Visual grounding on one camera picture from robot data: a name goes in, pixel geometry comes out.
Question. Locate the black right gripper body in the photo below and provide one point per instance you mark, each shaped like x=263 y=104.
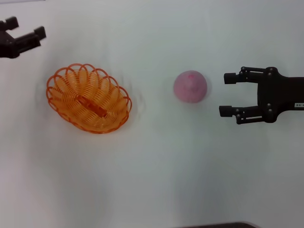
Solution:
x=280 y=95

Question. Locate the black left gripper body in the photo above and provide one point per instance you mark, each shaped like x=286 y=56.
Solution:
x=8 y=47

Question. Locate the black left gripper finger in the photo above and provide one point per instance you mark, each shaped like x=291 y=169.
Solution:
x=28 y=40
x=12 y=23

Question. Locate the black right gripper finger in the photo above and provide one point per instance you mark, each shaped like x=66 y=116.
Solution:
x=230 y=78
x=226 y=111

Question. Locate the pink peach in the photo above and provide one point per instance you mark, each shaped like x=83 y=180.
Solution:
x=190 y=88

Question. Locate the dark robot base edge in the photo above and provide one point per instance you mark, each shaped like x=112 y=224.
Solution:
x=225 y=226

